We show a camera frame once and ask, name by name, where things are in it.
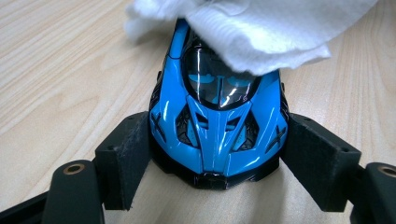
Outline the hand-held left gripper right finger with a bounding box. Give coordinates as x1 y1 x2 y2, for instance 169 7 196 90
279 112 362 213

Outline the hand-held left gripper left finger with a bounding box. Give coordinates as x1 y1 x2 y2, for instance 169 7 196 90
94 110 154 212

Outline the blue toy car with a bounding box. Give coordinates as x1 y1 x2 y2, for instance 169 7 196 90
148 18 291 191

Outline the white wet wipe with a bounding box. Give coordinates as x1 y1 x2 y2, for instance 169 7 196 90
123 0 380 77

